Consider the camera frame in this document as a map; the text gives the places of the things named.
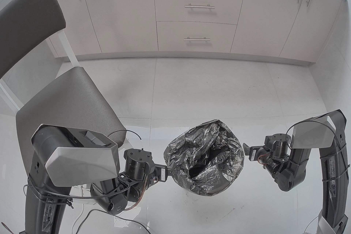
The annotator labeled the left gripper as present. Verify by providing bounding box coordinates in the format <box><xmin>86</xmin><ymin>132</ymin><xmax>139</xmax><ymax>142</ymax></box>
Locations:
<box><xmin>154</xmin><ymin>164</ymin><xmax>168</xmax><ymax>183</ymax></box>

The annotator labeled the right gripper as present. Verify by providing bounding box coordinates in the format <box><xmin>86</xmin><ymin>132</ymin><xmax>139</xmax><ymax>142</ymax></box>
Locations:
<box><xmin>248</xmin><ymin>145</ymin><xmax>266</xmax><ymax>163</ymax></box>

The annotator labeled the black plastic bag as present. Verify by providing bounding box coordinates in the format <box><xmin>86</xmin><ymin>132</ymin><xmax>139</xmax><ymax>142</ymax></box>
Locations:
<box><xmin>163</xmin><ymin>119</ymin><xmax>245</xmax><ymax>196</ymax></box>

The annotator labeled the beige cabinet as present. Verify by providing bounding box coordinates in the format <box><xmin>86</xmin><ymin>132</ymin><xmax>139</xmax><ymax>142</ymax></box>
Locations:
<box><xmin>23</xmin><ymin>0</ymin><xmax>346</xmax><ymax>66</ymax></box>

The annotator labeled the grey chair with white legs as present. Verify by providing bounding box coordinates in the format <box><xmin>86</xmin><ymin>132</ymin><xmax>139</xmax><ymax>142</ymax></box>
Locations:
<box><xmin>0</xmin><ymin>0</ymin><xmax>140</xmax><ymax>204</ymax></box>

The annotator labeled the white cable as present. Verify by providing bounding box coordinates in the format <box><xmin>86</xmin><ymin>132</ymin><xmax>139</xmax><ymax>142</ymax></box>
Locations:
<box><xmin>71</xmin><ymin>200</ymin><xmax>87</xmax><ymax>234</ymax></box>

